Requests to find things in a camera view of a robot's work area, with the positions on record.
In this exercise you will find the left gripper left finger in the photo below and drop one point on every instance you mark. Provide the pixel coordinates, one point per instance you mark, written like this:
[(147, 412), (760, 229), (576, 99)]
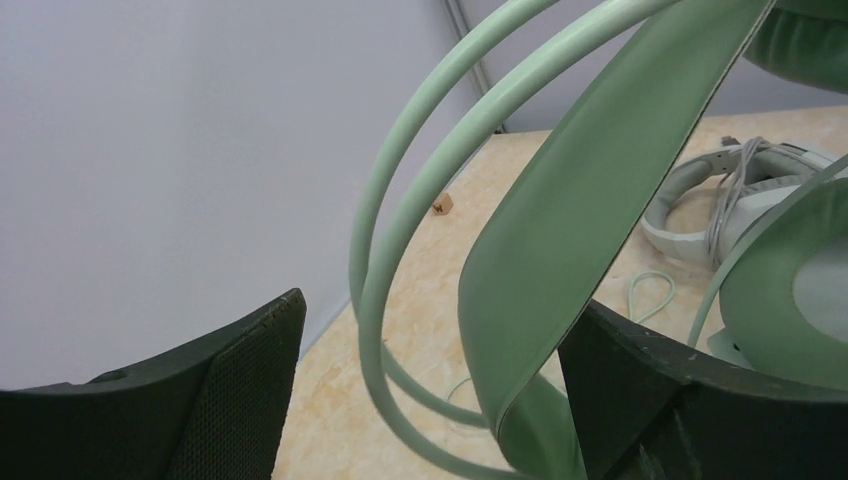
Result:
[(212, 408)]

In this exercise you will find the white gaming headphones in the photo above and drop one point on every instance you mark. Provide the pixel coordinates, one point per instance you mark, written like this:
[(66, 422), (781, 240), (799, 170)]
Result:
[(756, 176)]

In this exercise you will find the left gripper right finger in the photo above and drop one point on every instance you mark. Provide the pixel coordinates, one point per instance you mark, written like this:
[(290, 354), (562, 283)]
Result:
[(646, 406)]

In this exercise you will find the small wooden cube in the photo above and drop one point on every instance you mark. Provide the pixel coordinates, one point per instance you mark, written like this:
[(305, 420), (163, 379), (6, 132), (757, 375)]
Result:
[(442, 205)]

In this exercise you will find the mint green headphones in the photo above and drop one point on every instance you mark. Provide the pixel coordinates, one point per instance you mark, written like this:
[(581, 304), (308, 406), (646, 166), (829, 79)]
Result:
[(569, 231)]

